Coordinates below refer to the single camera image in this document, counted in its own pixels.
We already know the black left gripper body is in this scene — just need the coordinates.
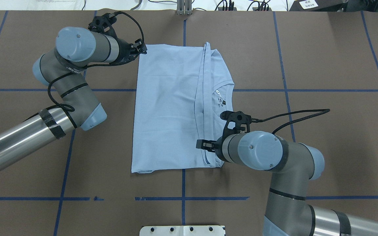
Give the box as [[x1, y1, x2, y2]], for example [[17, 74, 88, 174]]
[[118, 39, 139, 63]]

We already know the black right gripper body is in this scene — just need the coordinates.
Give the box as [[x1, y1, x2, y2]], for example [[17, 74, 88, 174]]
[[209, 137, 225, 161]]

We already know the light blue t-shirt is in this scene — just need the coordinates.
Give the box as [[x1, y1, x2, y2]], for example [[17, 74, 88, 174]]
[[131, 42, 235, 174]]

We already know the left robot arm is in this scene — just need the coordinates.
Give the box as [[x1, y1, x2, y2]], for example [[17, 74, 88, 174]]
[[0, 27, 147, 171]]

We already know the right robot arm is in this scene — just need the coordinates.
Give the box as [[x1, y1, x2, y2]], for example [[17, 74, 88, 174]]
[[196, 131, 378, 236]]

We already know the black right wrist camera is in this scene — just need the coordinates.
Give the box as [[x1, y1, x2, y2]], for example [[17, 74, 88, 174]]
[[220, 110, 252, 136]]

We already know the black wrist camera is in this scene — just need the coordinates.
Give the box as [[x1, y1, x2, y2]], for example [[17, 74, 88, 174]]
[[88, 13, 117, 37], [220, 110, 252, 136]]

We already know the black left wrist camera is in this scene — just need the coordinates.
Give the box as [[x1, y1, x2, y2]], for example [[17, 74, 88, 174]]
[[88, 13, 117, 37]]

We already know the aluminium frame post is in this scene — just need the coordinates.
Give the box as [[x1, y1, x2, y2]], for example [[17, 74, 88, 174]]
[[176, 0, 193, 15]]

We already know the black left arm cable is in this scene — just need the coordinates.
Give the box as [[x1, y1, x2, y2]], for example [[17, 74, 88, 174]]
[[47, 11, 145, 113]]

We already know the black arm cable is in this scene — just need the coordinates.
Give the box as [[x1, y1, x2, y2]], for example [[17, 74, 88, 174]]
[[251, 109, 331, 135], [47, 11, 145, 113]]

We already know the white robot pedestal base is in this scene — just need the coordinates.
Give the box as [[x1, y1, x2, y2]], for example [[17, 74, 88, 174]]
[[139, 225, 226, 236]]

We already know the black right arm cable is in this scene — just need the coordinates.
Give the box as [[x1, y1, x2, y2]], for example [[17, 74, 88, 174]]
[[251, 109, 331, 135]]

